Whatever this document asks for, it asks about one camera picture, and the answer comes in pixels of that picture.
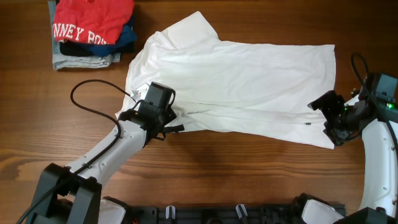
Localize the white t-shirt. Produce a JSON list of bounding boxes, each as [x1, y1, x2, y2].
[[125, 12, 336, 149]]

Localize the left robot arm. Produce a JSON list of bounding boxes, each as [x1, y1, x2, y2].
[[18, 82, 183, 223]]

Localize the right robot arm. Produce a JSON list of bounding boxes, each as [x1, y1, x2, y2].
[[297, 73, 397, 223]]

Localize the black shirt neck label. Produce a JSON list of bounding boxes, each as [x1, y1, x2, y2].
[[162, 124, 185, 134]]

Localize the navy blue folded garment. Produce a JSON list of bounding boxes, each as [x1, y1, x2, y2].
[[75, 15, 137, 57]]

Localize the light grey folded jeans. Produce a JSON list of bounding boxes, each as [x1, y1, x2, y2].
[[48, 1, 121, 70]]

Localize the black folded garment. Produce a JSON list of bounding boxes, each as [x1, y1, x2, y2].
[[59, 40, 136, 57]]

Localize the red folded t-shirt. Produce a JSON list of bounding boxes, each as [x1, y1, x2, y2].
[[52, 0, 134, 45]]

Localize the right black cable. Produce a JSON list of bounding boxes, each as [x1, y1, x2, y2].
[[350, 52, 398, 162]]

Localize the black cable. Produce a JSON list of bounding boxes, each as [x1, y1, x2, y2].
[[350, 52, 398, 162], [17, 79, 137, 224]]

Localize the left black cable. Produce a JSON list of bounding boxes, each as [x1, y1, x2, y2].
[[17, 79, 137, 224]]

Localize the left grey rail clip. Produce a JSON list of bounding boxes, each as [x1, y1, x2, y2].
[[165, 205, 176, 220]]

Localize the grey rail clip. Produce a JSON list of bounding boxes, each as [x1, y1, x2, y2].
[[165, 205, 176, 220], [235, 204, 248, 219]]

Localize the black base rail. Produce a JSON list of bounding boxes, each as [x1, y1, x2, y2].
[[123, 204, 303, 224]]

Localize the right grey rail clip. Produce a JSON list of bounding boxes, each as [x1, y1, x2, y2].
[[235, 204, 248, 219]]

